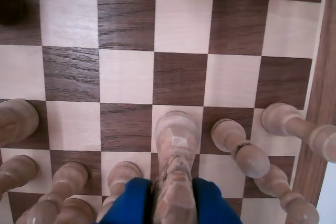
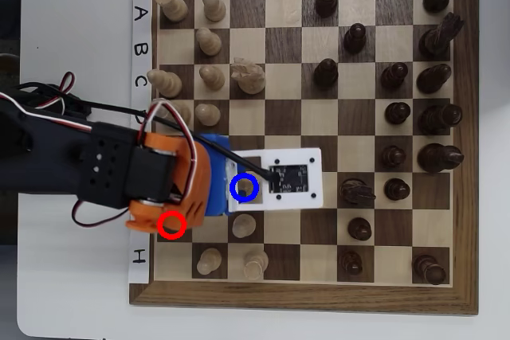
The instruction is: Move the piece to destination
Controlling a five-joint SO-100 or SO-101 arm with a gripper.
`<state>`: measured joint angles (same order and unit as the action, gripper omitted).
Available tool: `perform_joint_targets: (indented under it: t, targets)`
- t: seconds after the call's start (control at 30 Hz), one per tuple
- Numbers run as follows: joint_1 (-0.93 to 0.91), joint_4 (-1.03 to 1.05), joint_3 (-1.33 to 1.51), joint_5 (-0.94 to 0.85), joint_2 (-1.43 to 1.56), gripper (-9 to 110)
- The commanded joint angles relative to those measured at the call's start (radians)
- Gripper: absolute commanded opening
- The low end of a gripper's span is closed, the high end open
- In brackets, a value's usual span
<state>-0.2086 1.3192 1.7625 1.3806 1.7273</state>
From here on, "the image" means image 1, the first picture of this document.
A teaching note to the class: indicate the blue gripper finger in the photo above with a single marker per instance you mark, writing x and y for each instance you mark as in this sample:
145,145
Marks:
131,203
210,203

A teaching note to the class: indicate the light wooden knight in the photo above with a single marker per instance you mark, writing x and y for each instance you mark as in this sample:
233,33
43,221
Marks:
176,140
15,121

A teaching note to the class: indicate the light wooden pawn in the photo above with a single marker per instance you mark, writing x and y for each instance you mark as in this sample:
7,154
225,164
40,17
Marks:
126,172
273,182
18,171
71,175
228,133

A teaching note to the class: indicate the light wooden queen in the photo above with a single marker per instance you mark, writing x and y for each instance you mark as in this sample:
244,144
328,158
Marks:
77,212

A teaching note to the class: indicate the light wooden rook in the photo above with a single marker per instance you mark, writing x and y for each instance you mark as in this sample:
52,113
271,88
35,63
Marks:
281,119

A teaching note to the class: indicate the wooden chessboard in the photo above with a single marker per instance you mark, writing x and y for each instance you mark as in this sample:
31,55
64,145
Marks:
178,77

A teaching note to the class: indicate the dark wooden pawn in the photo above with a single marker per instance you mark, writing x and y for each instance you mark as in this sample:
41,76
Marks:
10,6

